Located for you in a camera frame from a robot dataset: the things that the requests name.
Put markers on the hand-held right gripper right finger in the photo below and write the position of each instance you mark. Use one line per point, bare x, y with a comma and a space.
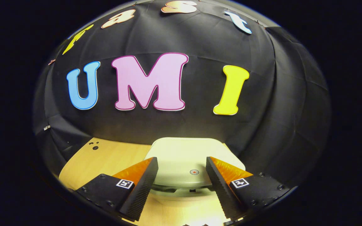
217, 183

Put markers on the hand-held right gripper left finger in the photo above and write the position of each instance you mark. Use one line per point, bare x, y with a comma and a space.
143, 185

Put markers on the green desktop garbage bin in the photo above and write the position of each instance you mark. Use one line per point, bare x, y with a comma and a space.
181, 157

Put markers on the wooden desktop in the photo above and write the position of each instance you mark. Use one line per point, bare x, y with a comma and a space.
112, 157

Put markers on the silver metal clip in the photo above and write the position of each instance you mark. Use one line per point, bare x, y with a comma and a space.
46, 127

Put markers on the black backdrop cloth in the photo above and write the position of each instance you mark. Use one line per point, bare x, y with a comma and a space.
200, 40

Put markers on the red cloth clip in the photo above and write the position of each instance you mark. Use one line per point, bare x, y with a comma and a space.
51, 61

